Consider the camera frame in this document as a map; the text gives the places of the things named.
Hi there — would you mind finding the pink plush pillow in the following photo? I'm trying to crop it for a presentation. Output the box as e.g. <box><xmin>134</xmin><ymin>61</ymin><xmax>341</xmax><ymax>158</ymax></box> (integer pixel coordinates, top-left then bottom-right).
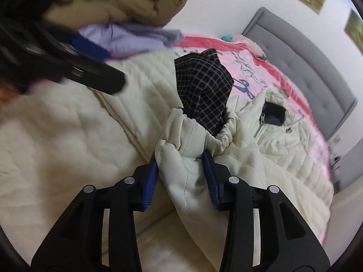
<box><xmin>233</xmin><ymin>33</ymin><xmax>267</xmax><ymax>61</ymax></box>

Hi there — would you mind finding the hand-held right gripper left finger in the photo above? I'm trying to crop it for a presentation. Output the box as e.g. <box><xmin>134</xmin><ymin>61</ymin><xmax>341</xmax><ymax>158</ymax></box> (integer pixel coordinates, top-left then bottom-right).
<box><xmin>31</xmin><ymin>153</ymin><xmax>158</xmax><ymax>272</ymax></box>

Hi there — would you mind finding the cream quilted jacket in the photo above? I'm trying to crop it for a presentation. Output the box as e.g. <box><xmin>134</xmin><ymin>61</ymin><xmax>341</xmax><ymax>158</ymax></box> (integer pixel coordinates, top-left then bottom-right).
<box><xmin>0</xmin><ymin>48</ymin><xmax>336</xmax><ymax>272</ymax></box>

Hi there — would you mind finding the grey upholstered bed headboard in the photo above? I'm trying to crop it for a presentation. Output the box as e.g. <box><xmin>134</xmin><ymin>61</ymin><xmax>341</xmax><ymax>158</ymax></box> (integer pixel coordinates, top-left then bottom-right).
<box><xmin>242</xmin><ymin>7</ymin><xmax>358</xmax><ymax>143</ymax></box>

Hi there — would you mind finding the lavender garment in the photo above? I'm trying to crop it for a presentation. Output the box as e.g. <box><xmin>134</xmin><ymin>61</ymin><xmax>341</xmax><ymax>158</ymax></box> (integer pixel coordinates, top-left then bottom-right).
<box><xmin>78</xmin><ymin>23</ymin><xmax>185</xmax><ymax>59</ymax></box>

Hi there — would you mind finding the pink printed blanket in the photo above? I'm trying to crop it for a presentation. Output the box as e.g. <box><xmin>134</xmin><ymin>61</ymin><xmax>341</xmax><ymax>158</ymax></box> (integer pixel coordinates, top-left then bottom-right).
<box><xmin>169</xmin><ymin>32</ymin><xmax>333</xmax><ymax>182</ymax></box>

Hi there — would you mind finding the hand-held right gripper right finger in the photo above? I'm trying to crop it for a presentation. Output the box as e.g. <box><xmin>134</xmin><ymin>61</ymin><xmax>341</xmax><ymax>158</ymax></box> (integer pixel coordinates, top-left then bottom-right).
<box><xmin>202</xmin><ymin>151</ymin><xmax>331</xmax><ymax>272</ymax></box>

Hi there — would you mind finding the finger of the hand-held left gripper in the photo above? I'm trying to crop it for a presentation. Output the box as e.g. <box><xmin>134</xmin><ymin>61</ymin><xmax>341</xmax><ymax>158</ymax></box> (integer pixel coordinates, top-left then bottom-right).
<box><xmin>57</xmin><ymin>61</ymin><xmax>126</xmax><ymax>95</ymax></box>
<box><xmin>42</xmin><ymin>23</ymin><xmax>112</xmax><ymax>62</ymax></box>

